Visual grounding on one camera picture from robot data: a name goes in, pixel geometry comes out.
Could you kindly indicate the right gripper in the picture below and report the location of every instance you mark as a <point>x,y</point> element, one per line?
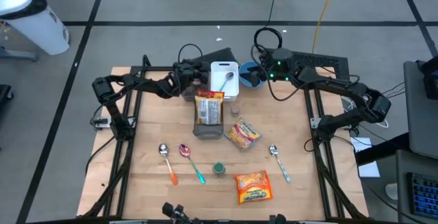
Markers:
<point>265,68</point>

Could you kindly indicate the green lid spice jar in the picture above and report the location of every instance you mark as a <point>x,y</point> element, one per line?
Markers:
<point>219,168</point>

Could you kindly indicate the black chair base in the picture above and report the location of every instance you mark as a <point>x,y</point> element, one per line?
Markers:
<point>5,94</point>

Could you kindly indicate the black desktop device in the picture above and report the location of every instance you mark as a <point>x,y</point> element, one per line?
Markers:
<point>431,80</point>

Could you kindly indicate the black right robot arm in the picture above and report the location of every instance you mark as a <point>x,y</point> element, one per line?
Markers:
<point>342,90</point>

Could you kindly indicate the small clear glass jar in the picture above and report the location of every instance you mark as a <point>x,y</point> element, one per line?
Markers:
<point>234,111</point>

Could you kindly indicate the orange ramen packet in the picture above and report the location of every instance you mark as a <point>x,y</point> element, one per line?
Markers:
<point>253,187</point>

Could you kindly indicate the white plastic bin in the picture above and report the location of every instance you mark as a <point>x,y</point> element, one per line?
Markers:
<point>231,92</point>

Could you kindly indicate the black white power box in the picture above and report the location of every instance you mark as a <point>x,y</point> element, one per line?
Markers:
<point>101,124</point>

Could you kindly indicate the white trash can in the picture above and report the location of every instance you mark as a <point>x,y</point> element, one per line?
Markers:
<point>37,25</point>

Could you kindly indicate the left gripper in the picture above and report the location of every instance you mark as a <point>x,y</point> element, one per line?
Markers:
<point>186,73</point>

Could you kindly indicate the white computer mouse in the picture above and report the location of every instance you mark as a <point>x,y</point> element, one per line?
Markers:
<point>391,191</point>

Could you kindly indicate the reduced sodium ramen packet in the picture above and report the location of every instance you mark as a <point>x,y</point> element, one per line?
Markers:
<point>243,134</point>

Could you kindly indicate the grey furniture leg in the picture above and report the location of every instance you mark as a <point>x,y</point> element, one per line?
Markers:
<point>20,57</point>

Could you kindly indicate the silver mounting bracket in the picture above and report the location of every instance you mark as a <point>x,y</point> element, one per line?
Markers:
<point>315,123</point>

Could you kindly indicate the white paper sheet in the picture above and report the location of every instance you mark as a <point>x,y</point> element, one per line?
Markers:
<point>371,171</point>

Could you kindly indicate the blue backlit keyboard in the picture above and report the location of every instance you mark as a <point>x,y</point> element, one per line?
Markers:
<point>424,196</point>

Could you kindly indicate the grey translucent plastic bin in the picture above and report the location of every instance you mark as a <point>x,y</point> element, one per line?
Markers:
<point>188,95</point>
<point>207,133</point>

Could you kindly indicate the yellow ramen packet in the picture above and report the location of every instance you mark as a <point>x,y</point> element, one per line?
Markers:
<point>208,111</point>

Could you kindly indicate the black desk support bar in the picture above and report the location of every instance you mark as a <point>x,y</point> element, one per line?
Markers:
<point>383,148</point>

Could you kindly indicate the grey desk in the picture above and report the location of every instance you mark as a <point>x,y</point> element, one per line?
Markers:
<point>421,124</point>
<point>403,189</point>

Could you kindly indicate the blue bowl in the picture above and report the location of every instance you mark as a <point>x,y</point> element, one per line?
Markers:
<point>242,75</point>

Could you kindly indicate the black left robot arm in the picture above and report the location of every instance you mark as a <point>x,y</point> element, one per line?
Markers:
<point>147,86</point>

